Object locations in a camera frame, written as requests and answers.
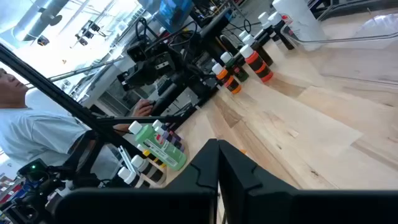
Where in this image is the white small paint bottle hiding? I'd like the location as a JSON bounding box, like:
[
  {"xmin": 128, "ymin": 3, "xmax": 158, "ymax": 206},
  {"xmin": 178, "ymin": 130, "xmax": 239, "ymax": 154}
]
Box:
[{"xmin": 117, "ymin": 166, "xmax": 152, "ymax": 189}]

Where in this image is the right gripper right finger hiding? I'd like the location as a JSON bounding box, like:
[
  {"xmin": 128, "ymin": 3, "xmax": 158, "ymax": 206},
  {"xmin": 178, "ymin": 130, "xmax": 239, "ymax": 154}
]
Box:
[{"xmin": 218, "ymin": 139, "xmax": 398, "ymax": 224}]

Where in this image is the large green paint bottle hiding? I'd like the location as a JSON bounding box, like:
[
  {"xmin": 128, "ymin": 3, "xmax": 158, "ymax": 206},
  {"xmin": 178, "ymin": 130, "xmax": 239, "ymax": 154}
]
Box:
[{"xmin": 128, "ymin": 120, "xmax": 188, "ymax": 171}]

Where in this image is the yellow small paint bottle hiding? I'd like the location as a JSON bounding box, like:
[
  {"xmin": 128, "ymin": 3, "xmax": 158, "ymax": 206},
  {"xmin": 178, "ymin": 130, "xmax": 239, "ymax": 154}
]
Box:
[{"xmin": 136, "ymin": 143, "xmax": 167, "ymax": 169}]

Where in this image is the dark brown small paint bottle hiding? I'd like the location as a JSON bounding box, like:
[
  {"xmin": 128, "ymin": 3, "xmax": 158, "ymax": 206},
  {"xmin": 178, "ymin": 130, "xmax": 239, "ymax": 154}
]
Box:
[{"xmin": 267, "ymin": 11, "xmax": 295, "ymax": 51}]

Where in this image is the silver ventilation duct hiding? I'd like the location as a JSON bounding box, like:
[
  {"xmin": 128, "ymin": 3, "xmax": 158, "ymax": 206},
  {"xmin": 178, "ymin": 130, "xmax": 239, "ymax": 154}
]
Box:
[{"xmin": 12, "ymin": 0, "xmax": 71, "ymax": 43}]

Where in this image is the red small paint bottle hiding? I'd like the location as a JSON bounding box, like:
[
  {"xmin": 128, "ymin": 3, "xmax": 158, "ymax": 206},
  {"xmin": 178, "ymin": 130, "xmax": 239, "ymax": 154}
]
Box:
[{"xmin": 239, "ymin": 44, "xmax": 275, "ymax": 83}]

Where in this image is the person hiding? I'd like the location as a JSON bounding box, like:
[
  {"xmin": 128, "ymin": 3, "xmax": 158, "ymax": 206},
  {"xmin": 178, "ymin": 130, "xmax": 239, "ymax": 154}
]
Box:
[{"xmin": 0, "ymin": 68, "xmax": 91, "ymax": 169}]

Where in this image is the large white paint bottle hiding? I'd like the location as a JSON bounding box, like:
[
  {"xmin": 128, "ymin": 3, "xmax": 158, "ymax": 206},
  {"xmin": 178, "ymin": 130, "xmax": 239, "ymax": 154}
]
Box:
[{"xmin": 272, "ymin": 0, "xmax": 327, "ymax": 52}]

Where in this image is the dark green small paint bottle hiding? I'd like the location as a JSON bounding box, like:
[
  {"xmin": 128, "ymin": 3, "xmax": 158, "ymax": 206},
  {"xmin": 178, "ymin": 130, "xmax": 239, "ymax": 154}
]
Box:
[{"xmin": 220, "ymin": 51, "xmax": 250, "ymax": 83}]

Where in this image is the clear plastic bin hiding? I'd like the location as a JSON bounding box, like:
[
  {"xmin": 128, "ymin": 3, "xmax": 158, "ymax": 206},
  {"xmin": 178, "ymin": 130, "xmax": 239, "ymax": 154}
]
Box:
[{"xmin": 279, "ymin": 12, "xmax": 398, "ymax": 108}]

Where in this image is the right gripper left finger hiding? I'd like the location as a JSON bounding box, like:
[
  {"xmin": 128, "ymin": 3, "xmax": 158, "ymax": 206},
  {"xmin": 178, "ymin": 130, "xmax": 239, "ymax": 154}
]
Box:
[{"xmin": 52, "ymin": 138, "xmax": 219, "ymax": 224}]

